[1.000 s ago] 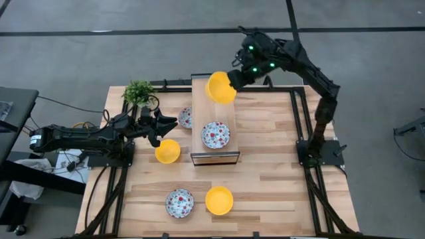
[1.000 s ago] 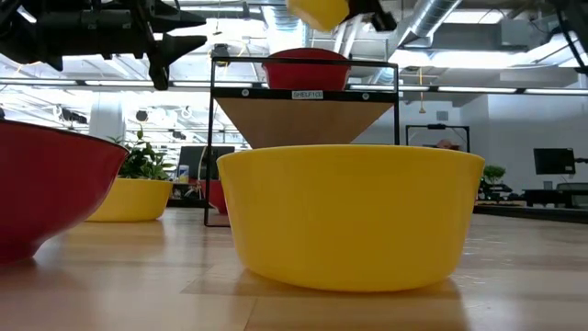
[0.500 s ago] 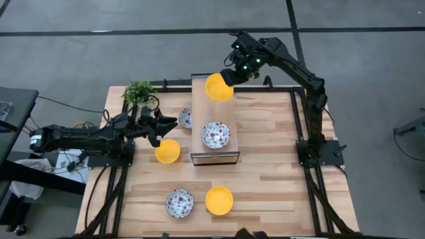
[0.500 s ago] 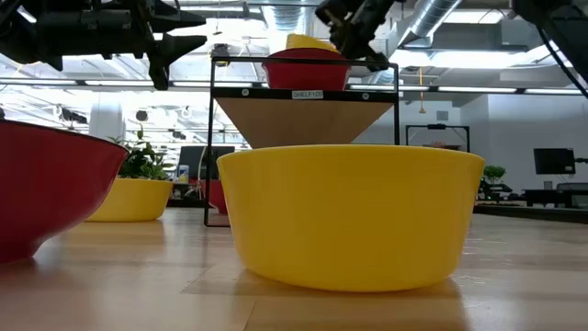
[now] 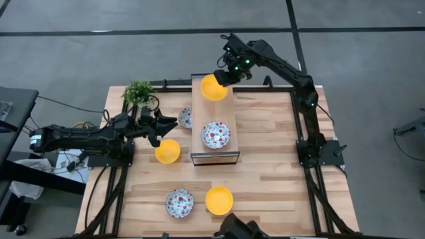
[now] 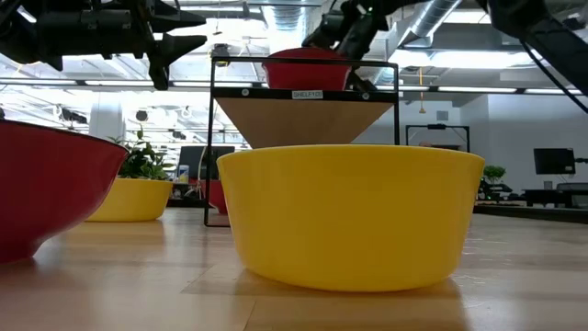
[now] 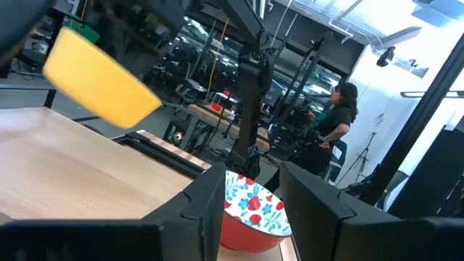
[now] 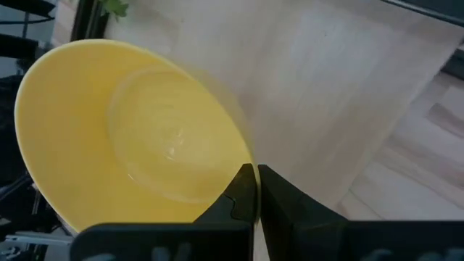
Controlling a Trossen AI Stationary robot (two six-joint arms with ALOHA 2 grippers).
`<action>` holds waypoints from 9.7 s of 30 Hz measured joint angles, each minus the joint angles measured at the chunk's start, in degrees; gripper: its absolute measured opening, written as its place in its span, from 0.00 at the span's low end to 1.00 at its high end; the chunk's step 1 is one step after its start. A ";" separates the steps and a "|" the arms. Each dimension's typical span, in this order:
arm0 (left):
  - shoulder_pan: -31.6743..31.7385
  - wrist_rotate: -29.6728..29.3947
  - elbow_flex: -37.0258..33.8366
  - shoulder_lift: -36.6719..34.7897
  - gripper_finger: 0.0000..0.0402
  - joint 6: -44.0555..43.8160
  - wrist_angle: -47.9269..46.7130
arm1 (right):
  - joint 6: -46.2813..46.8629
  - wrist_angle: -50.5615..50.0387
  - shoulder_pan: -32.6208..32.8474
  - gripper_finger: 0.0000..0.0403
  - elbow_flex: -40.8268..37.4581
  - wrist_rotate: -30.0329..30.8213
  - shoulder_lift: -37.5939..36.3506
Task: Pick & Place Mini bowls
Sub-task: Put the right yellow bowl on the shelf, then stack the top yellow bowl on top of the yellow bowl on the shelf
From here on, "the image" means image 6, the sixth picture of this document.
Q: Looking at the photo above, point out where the white column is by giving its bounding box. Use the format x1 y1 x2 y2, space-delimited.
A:
89 94 126 144

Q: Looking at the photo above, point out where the black desk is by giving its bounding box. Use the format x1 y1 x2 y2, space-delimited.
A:
523 182 588 209

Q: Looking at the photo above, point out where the black desk monitor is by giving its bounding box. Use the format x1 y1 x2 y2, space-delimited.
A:
177 145 236 181

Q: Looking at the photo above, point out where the green potted plant white pot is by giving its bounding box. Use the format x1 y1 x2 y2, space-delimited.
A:
109 127 175 181

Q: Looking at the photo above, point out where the black wall monitor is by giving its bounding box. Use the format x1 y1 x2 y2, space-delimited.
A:
533 148 577 176

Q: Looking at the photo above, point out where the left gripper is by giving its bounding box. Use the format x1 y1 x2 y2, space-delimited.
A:
36 0 209 92

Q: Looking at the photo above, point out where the yellow hanging cord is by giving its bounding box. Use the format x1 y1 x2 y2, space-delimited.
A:
416 67 427 115

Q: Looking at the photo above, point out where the silver ventilation duct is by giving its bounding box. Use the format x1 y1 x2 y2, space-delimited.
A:
270 4 310 51
397 0 464 47

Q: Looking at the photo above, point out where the yellow plastic bowl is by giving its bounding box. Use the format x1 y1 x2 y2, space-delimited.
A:
216 144 486 293
86 177 175 223

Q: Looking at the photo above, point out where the black frame wooden shelf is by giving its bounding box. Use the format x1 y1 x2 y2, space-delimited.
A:
203 56 401 228

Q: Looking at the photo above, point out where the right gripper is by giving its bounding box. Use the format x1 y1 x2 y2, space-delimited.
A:
302 0 391 93

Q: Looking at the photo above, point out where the black background rig frame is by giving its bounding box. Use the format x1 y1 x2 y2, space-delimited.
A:
405 123 471 154

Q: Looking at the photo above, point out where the small green plant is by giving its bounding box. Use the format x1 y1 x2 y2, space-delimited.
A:
482 165 506 185

